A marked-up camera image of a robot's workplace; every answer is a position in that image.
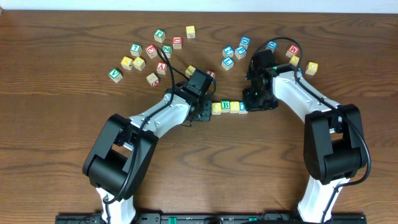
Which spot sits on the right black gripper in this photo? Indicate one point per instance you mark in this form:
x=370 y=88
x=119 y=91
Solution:
x=250 y=106

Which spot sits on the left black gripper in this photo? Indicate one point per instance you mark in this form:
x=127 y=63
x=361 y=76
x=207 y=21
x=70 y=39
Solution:
x=204 y=110

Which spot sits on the yellow O block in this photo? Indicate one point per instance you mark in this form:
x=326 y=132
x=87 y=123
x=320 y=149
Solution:
x=216 y=108
x=234 y=107

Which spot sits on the blue L block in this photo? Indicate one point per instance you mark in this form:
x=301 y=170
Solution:
x=242 y=108

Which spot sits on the green B block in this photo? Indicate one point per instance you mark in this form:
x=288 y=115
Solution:
x=225 y=106

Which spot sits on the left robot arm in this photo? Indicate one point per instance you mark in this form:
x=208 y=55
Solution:
x=121 y=154

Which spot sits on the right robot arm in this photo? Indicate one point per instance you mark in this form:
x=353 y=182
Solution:
x=334 y=150

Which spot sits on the red I block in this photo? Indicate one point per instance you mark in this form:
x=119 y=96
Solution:
x=211 y=73

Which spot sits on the yellow W block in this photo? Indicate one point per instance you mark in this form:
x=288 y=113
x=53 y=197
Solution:
x=189 y=71

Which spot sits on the blue P block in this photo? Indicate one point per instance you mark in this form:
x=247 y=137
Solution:
x=240 y=52

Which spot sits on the yellow block beside M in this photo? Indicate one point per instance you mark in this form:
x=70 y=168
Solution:
x=294 y=60

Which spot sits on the blue 2 block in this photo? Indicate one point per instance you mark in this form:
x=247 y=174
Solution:
x=228 y=51

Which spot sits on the blue D block pale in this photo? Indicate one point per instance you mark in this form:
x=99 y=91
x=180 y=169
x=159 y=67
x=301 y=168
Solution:
x=271 y=46

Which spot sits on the red-sided wooden block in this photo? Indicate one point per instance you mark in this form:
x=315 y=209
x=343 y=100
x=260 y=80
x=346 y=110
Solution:
x=153 y=79

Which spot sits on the red A block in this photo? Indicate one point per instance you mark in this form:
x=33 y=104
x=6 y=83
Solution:
x=161 y=68

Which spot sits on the red M block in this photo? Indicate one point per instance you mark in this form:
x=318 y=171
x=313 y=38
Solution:
x=292 y=51

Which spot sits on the green Z block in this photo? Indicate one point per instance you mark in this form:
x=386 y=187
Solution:
x=167 y=49

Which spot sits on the red U block left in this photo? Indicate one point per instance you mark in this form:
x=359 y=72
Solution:
x=177 y=42

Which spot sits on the red E block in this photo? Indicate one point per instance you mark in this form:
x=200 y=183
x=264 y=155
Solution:
x=151 y=51

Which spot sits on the yellow top block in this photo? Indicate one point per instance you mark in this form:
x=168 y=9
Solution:
x=190 y=31

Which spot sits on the green J block left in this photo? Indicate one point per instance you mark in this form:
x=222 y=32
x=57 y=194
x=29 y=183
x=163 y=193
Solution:
x=159 y=35

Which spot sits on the yellow block outer left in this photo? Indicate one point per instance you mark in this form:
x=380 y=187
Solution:
x=127 y=63

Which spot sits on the green 7 block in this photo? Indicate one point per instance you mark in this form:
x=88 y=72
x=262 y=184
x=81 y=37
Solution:
x=136 y=50

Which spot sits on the green V block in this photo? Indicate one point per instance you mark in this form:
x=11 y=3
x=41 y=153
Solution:
x=116 y=75

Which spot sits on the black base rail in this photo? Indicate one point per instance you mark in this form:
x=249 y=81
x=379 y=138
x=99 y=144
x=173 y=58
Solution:
x=156 y=218

